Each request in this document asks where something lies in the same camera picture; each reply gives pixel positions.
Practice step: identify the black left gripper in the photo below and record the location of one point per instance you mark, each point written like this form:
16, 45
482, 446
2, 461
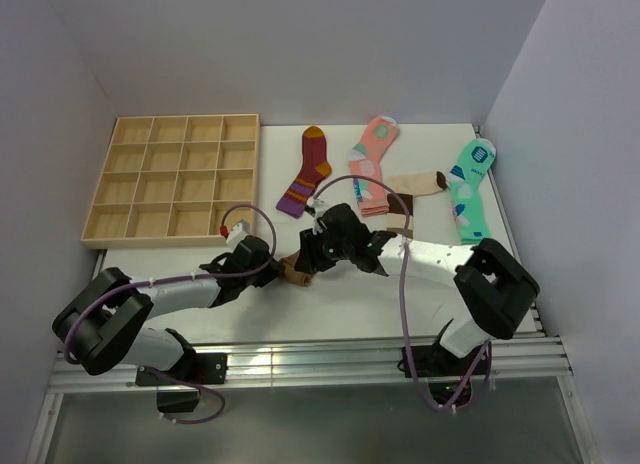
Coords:
272, 270

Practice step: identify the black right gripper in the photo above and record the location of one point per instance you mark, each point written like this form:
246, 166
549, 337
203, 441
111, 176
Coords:
310, 259

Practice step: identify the tan brown ribbed sock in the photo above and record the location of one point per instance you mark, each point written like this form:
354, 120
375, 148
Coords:
291, 275

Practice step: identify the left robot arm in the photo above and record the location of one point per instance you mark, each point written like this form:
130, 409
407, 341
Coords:
106, 323

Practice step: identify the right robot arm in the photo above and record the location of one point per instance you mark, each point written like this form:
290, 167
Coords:
495, 288

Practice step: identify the maroon purple striped sock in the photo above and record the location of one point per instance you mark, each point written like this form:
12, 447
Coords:
315, 168

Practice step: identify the pink patterned sock pair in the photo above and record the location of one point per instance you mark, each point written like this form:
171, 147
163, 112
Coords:
365, 162

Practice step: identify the cream brown striped sock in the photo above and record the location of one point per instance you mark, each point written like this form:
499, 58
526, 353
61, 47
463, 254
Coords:
399, 217

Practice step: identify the wooden compartment tray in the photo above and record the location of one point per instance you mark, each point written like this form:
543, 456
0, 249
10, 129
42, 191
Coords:
170, 181

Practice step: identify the mint green patterned sock pair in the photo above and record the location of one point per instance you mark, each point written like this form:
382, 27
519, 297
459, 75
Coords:
464, 179

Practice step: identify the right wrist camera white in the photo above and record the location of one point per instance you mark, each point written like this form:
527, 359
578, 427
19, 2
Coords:
315, 207

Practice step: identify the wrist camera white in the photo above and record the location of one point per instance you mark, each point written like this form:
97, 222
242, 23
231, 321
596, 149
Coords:
235, 234
315, 207

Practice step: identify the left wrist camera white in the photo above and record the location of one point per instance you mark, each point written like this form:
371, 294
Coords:
235, 234

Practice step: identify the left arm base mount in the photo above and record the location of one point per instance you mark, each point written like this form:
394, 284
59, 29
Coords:
179, 390

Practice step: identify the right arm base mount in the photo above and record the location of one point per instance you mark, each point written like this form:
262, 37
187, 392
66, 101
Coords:
435, 361

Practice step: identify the aluminium rail frame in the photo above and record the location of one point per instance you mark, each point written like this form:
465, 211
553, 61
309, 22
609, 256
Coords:
312, 377

